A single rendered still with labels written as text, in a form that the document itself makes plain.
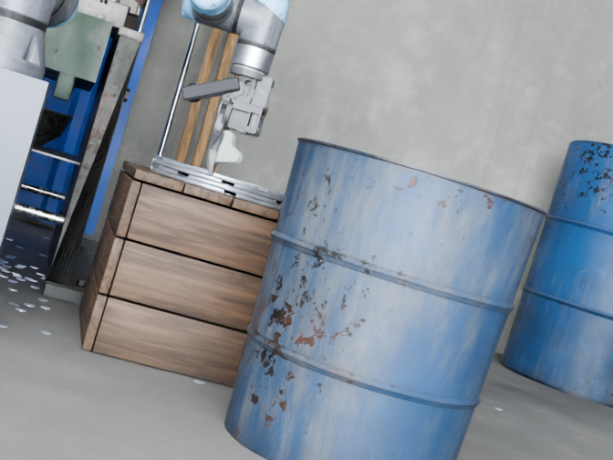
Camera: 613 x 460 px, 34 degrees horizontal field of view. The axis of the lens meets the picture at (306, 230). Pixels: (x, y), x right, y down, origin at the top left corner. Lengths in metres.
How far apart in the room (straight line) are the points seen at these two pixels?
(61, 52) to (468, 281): 1.26
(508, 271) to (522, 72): 2.70
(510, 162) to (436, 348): 2.74
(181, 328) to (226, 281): 0.12
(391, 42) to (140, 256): 2.30
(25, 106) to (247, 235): 0.47
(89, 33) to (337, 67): 1.69
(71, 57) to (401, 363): 1.25
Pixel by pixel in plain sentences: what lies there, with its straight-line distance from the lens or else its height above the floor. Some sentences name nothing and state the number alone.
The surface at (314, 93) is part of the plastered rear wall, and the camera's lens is 3.92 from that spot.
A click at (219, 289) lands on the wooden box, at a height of 0.18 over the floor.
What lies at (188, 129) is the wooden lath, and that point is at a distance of 3.55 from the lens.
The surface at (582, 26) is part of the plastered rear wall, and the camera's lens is 4.34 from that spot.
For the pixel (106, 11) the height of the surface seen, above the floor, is 0.68.
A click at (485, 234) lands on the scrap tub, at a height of 0.42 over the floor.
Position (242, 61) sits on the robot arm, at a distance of 1.93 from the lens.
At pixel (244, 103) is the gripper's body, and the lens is 1.92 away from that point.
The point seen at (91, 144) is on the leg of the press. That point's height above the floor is 0.36.
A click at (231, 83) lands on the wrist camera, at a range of 1.94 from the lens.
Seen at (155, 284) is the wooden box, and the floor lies 0.15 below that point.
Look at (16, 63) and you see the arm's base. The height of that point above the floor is 0.47.
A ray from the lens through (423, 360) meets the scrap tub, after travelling 1.49.
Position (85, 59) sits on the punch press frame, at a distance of 2.42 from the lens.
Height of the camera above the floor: 0.40
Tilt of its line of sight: 2 degrees down
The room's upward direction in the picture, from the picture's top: 17 degrees clockwise
